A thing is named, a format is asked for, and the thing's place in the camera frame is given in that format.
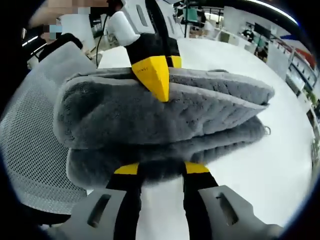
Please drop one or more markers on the grey mesh chair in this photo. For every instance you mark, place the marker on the grey mesh chair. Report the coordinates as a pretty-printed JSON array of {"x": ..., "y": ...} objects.
[{"x": 32, "y": 140}]

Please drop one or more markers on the black monitor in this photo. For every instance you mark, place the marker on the black monitor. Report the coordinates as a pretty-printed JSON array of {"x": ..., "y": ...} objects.
[{"x": 262, "y": 30}]

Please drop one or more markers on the grey towel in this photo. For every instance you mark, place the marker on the grey towel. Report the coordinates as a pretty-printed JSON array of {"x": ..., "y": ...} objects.
[{"x": 125, "y": 117}]

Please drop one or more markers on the shelf of white storage bins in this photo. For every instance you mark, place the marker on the shelf of white storage bins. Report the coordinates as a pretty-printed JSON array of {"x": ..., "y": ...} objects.
[{"x": 300, "y": 75}]

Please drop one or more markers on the green board stand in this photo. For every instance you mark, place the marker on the green board stand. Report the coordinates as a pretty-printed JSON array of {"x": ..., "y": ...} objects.
[{"x": 191, "y": 15}]

